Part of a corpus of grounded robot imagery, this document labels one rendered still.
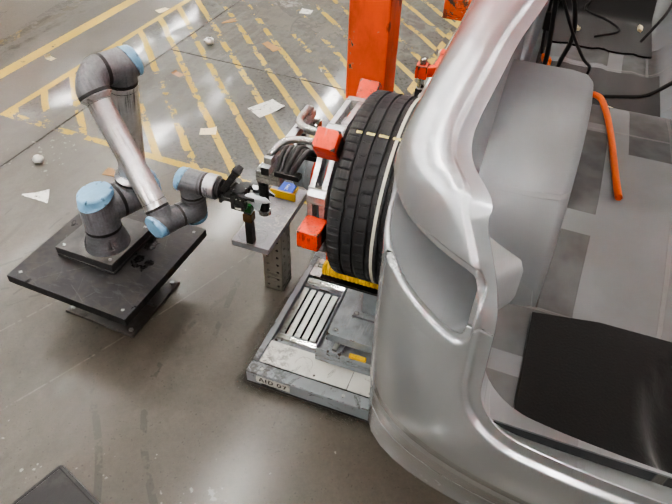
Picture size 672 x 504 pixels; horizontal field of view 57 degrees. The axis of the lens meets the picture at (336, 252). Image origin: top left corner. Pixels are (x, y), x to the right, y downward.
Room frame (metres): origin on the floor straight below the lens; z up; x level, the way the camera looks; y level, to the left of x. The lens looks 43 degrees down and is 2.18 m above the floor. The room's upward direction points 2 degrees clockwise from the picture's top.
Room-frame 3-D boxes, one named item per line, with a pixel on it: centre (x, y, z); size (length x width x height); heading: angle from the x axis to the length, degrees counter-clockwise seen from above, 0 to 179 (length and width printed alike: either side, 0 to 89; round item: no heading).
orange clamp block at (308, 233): (1.51, 0.08, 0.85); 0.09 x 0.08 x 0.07; 161
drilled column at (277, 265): (2.11, 0.28, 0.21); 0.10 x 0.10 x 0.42; 71
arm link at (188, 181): (1.82, 0.53, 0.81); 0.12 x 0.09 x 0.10; 71
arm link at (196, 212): (1.81, 0.55, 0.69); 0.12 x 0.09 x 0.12; 139
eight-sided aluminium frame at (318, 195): (1.81, -0.02, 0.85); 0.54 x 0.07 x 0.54; 161
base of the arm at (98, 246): (1.97, 0.99, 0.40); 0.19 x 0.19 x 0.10
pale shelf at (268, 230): (2.08, 0.29, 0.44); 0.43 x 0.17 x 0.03; 161
